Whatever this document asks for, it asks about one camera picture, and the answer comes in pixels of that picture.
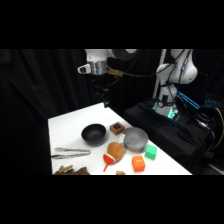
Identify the brown orange plush toy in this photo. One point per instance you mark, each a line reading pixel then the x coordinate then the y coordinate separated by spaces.
pixel 115 152

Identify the metal tongs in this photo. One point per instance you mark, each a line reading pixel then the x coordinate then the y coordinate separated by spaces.
pixel 71 153

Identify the green block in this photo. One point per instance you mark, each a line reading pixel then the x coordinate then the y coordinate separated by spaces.
pixel 151 152

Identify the grey metal bowl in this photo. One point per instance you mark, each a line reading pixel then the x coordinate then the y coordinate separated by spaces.
pixel 136 138

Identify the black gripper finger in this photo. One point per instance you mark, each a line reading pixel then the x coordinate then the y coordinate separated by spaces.
pixel 106 97
pixel 97 94

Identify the black curtain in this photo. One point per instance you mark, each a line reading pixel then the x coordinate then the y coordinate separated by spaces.
pixel 40 100

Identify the black draped robot stand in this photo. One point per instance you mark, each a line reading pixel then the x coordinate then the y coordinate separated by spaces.
pixel 166 133

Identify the orange block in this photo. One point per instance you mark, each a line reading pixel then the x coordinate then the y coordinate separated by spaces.
pixel 138 163

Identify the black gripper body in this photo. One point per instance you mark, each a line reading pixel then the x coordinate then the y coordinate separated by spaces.
pixel 100 80

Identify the brown striped plush tiger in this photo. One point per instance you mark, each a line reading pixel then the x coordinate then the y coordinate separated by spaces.
pixel 74 171

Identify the small tan object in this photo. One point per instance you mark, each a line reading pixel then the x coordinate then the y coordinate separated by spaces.
pixel 120 172

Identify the blue lit device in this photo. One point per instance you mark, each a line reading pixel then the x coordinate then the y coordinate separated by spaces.
pixel 188 99

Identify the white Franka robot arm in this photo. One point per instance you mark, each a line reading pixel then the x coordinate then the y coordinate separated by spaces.
pixel 176 71

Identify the black bowl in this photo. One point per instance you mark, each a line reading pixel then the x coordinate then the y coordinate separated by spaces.
pixel 94 133

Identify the brown box with blue dot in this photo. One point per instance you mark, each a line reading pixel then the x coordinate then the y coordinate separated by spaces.
pixel 117 128

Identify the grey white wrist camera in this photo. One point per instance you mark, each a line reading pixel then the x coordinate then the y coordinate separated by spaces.
pixel 84 68

